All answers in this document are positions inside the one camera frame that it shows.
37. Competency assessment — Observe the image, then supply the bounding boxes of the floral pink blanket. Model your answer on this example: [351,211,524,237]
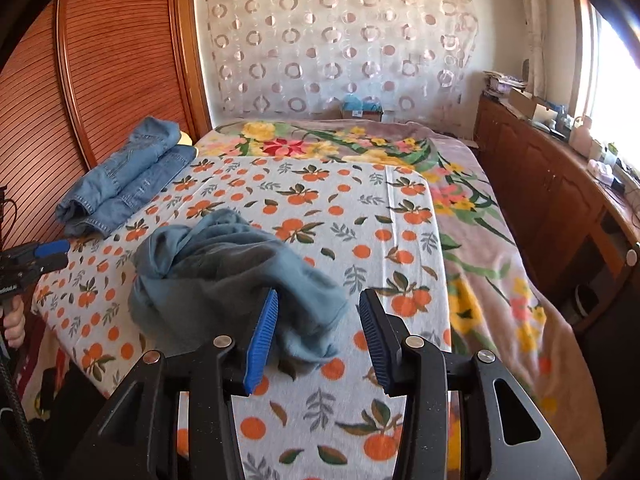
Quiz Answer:
[192,119,608,466]

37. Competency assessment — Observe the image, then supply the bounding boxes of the dark round bin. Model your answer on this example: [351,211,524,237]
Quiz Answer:
[572,284,601,322]

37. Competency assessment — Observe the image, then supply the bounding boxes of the window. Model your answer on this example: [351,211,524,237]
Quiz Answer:
[572,0,640,166]

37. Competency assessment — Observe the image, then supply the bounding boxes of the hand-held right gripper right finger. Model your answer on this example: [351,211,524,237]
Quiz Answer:
[357,287,581,480]

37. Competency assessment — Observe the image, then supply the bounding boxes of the beige drape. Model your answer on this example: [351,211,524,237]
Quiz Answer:
[517,0,553,93]

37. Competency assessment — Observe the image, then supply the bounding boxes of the black cable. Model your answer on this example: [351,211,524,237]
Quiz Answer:
[0,345,36,480]

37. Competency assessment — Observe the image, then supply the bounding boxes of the circle pattern sheer curtain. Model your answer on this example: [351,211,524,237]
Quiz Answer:
[192,0,481,128]

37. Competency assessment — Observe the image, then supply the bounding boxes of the cardboard box with blue contents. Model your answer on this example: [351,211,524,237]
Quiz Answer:
[340,95,385,122]

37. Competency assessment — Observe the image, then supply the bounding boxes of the wooden cabinet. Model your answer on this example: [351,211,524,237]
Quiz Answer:
[472,91,640,333]

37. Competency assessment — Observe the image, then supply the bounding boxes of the folded blue denim pants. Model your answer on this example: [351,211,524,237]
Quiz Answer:
[67,144,197,237]
[55,116,182,223]

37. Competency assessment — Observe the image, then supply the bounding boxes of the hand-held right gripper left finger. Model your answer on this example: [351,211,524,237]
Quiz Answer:
[65,287,281,480]

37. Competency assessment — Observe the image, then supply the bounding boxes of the grey-blue pants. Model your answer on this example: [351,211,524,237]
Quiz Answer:
[127,207,350,380]

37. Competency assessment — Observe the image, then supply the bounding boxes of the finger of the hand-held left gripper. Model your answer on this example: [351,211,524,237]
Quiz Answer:
[30,252,69,276]
[34,239,71,259]

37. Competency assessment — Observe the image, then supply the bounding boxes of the louvered wooden wardrobe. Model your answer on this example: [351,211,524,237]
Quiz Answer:
[0,0,213,251]

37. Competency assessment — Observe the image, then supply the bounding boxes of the person's left hand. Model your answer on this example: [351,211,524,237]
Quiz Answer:
[0,299,27,350]

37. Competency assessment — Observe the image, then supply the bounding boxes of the orange fruit print bedsheet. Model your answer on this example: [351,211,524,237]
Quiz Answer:
[31,156,453,480]

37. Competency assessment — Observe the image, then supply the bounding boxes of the open cardboard box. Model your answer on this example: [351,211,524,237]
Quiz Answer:
[506,87,553,122]

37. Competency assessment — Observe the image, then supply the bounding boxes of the stack of papers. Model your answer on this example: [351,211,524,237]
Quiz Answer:
[481,69,530,98]

